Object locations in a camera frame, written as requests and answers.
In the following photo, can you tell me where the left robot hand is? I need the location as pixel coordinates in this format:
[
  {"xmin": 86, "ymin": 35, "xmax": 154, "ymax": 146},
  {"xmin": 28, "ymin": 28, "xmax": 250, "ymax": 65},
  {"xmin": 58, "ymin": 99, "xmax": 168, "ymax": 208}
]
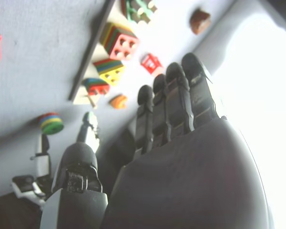
[{"xmin": 39, "ymin": 52, "xmax": 275, "ymax": 229}]

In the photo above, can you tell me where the green round ring stack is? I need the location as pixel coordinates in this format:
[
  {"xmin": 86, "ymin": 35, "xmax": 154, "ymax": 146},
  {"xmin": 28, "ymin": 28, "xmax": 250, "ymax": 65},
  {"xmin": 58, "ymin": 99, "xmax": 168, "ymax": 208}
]
[{"xmin": 37, "ymin": 112, "xmax": 64, "ymax": 135}]

